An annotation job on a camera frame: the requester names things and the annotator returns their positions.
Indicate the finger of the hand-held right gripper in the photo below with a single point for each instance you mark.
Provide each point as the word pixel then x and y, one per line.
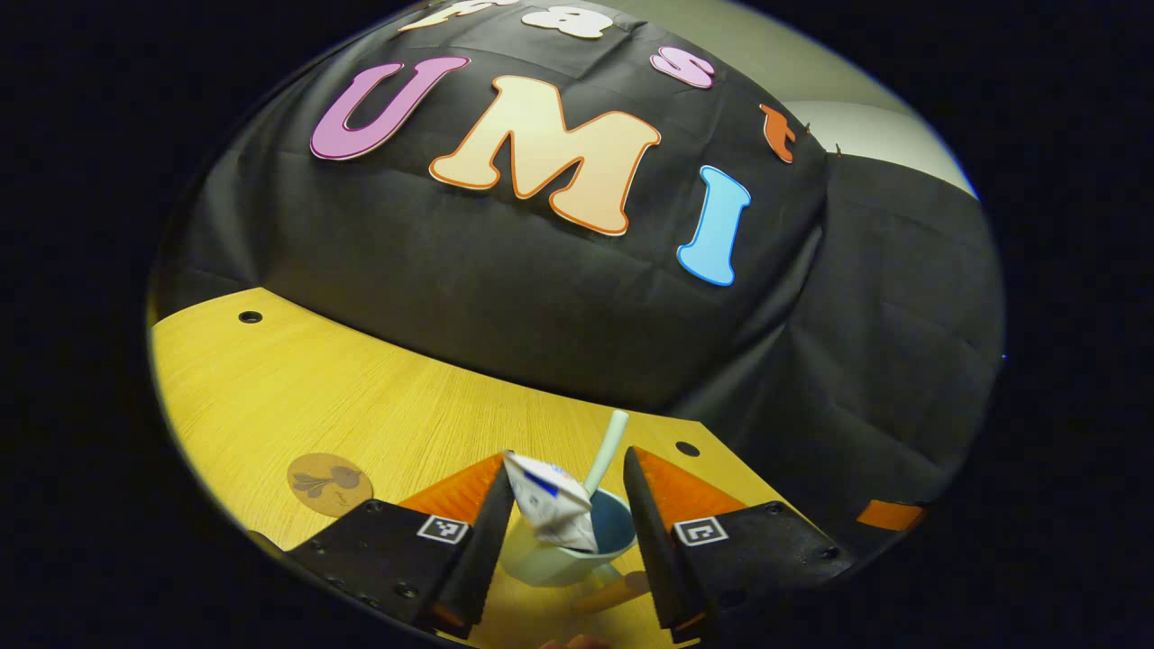
pixel 891 516

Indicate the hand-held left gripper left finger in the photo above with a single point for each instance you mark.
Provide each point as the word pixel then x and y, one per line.
pixel 487 541

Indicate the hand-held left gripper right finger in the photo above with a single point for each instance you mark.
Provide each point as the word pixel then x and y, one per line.
pixel 649 541

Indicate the white toothpaste tube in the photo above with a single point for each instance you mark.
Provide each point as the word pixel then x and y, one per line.
pixel 554 509

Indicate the pale green toothbrush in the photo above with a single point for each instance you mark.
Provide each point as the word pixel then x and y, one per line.
pixel 609 446

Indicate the round cork coaster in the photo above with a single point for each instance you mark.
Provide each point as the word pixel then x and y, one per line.
pixel 329 487

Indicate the yellow wooden desktop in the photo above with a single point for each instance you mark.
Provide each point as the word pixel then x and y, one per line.
pixel 315 388

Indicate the black backdrop cloth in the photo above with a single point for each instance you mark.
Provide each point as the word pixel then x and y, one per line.
pixel 541 297

